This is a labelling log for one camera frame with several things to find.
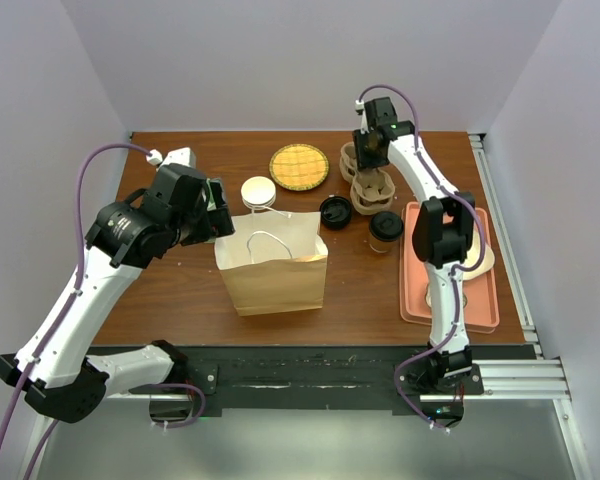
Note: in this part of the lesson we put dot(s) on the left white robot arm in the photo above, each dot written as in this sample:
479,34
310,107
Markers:
61,380

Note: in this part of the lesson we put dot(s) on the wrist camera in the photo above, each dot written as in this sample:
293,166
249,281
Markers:
359,106
182,156

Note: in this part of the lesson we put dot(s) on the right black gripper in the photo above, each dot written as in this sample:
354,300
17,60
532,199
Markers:
363,159

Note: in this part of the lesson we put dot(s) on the black coffee cup lid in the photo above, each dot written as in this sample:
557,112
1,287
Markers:
386,226

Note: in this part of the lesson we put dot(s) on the yellow woven coaster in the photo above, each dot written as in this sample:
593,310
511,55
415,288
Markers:
299,167

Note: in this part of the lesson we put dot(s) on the stack of black lids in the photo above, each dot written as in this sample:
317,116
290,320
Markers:
336,212

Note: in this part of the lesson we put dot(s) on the stack of paper cups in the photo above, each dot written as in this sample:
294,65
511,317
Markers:
258,193

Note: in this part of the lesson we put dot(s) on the aluminium frame rail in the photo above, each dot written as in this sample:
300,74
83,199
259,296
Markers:
521,427

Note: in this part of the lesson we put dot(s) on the brown paper bag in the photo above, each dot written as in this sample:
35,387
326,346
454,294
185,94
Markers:
274,263

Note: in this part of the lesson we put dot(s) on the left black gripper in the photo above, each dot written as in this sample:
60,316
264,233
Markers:
215,221

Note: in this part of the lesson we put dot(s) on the white square bowl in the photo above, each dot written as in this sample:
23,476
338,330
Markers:
480,262

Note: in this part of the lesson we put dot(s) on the cardboard cup carrier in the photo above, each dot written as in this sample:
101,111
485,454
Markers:
371,191

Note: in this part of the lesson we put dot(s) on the pink plastic tray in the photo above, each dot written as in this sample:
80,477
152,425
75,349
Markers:
481,312

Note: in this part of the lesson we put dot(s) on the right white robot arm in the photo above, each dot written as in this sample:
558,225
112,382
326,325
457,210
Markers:
442,235

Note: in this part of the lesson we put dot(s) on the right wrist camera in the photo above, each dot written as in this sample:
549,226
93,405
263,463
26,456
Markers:
359,106

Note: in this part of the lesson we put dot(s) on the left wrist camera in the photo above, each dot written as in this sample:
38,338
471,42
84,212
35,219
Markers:
182,156

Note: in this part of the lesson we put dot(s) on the brown paper coffee cup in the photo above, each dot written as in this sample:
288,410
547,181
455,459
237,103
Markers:
381,245

